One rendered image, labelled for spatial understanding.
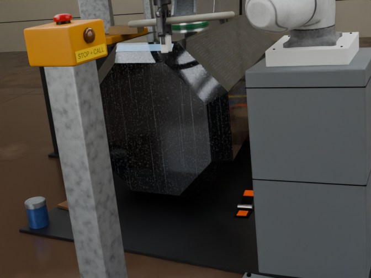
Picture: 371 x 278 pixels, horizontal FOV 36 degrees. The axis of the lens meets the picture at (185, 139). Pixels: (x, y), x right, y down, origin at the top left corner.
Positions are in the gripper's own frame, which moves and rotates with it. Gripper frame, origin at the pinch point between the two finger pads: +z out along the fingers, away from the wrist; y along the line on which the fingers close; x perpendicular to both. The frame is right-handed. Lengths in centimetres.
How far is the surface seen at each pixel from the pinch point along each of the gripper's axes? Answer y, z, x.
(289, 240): -35, 71, -54
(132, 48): 25.3, 2.6, 26.4
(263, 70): -39, 8, -48
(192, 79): 17.7, 17.6, -4.8
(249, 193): 29, 76, -26
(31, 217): -9, 77, 73
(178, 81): 16.0, 18.1, 1.3
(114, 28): 101, -4, 70
